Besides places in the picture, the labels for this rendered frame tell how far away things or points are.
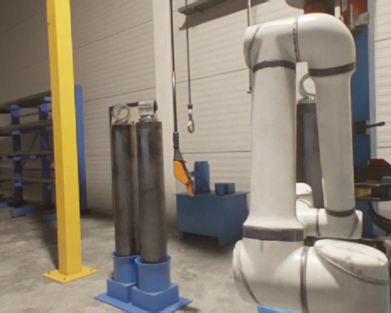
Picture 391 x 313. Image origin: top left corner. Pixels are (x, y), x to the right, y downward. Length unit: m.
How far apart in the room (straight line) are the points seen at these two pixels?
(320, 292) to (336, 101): 0.48
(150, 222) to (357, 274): 2.15
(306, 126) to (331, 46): 1.13
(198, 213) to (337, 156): 3.80
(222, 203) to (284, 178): 3.62
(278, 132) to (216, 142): 4.50
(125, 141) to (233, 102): 2.56
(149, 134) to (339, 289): 2.15
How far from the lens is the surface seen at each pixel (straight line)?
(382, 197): 2.35
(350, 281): 0.88
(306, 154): 2.08
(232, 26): 5.49
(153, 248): 2.90
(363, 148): 2.85
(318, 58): 1.00
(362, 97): 2.87
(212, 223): 4.67
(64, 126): 3.84
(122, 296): 3.23
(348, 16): 2.42
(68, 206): 3.87
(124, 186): 3.05
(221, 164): 5.37
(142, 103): 2.88
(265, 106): 0.95
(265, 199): 0.92
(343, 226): 1.20
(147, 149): 2.80
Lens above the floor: 1.24
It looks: 1 degrees down
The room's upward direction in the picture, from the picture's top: 2 degrees counter-clockwise
